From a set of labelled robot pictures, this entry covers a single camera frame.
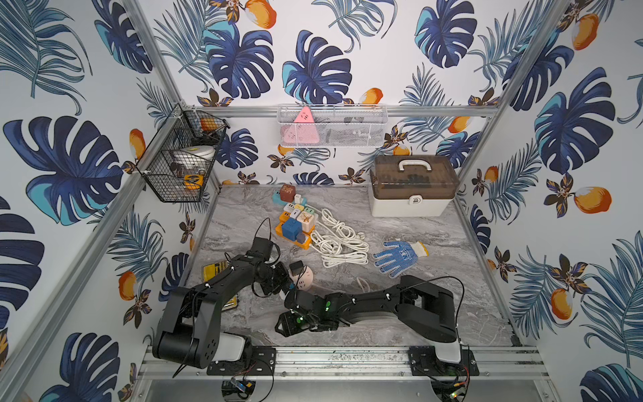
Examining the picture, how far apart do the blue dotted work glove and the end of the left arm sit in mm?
362

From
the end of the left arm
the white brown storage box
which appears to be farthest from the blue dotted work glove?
the end of the left arm

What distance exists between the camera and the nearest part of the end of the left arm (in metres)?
0.76

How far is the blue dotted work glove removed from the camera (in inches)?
37.4
